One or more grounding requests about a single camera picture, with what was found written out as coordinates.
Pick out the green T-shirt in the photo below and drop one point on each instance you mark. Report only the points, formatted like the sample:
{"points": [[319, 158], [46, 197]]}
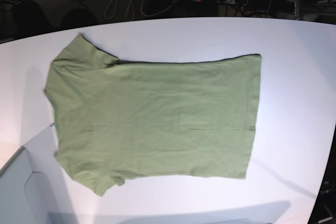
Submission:
{"points": [[120, 120]]}

